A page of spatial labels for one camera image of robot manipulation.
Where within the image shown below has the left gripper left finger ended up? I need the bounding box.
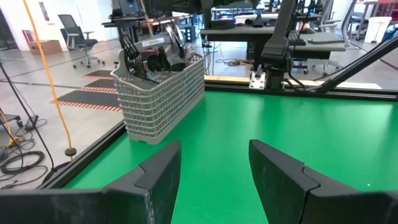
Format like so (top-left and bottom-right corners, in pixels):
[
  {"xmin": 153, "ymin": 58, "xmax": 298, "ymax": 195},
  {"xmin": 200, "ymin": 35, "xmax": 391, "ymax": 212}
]
[{"xmin": 0, "ymin": 140, "xmax": 182, "ymax": 224}]

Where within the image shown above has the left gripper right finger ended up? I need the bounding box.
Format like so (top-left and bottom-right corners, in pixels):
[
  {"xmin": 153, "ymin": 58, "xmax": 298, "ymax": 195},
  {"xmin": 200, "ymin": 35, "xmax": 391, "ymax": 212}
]
[{"xmin": 248, "ymin": 139, "xmax": 398, "ymax": 224}]

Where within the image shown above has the black hazard-striped floor mat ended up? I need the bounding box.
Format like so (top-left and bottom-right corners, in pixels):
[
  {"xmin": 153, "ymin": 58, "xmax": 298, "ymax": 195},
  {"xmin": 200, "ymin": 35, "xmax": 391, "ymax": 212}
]
[
  {"xmin": 49, "ymin": 90, "xmax": 123, "ymax": 113},
  {"xmin": 80, "ymin": 79, "xmax": 118, "ymax": 93},
  {"xmin": 82, "ymin": 69, "xmax": 116, "ymax": 81}
]

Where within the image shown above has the black power adapter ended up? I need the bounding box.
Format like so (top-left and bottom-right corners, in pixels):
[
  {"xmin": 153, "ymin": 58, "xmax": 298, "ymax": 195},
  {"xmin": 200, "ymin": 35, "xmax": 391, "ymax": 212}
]
[{"xmin": 24, "ymin": 114, "xmax": 40, "ymax": 131}]

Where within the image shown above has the cardboard box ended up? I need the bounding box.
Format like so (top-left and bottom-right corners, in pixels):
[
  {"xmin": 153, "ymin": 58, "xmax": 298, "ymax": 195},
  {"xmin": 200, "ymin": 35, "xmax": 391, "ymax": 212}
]
[{"xmin": 26, "ymin": 39, "xmax": 63, "ymax": 55}]

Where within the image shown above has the black office chair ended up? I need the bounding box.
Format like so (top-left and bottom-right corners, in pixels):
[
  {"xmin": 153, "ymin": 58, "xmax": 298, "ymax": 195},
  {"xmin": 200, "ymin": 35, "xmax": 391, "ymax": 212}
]
[{"xmin": 57, "ymin": 14, "xmax": 105, "ymax": 69}]

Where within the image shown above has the grey desk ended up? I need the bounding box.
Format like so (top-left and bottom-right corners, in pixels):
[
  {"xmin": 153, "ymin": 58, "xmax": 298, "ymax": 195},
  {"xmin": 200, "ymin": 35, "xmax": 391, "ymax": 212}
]
[{"xmin": 200, "ymin": 24, "xmax": 346, "ymax": 60}]

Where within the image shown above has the white waste bin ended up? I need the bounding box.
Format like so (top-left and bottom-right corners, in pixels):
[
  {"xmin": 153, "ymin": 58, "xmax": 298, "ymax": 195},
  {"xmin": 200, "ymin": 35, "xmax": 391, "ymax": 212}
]
[{"xmin": 363, "ymin": 16, "xmax": 392, "ymax": 44}]

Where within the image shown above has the black monitor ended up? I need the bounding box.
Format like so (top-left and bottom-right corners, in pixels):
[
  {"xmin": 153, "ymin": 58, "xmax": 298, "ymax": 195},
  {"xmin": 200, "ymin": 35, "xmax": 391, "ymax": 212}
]
[{"xmin": 111, "ymin": 0, "xmax": 141, "ymax": 17}]

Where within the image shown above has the yellow floor cable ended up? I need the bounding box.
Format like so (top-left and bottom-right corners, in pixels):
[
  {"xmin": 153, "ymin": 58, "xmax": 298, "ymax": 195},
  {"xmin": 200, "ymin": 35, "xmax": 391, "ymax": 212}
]
[{"xmin": 22, "ymin": 0, "xmax": 78, "ymax": 157}]

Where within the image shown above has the black coiled cable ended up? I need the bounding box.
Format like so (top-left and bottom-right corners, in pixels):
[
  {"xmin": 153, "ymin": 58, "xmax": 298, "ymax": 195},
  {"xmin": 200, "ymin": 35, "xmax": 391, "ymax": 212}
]
[
  {"xmin": 0, "ymin": 151, "xmax": 47, "ymax": 175},
  {"xmin": 42, "ymin": 160, "xmax": 73, "ymax": 187}
]

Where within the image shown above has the black aluminium table frame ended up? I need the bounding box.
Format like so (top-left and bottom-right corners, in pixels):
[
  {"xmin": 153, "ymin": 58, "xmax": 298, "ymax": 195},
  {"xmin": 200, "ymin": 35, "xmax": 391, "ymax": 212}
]
[{"xmin": 37, "ymin": 80, "xmax": 398, "ymax": 190}]

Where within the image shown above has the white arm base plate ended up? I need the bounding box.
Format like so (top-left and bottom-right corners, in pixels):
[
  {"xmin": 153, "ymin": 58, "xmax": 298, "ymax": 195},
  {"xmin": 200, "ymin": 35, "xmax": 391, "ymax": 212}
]
[{"xmin": 248, "ymin": 70, "xmax": 267, "ymax": 91}]

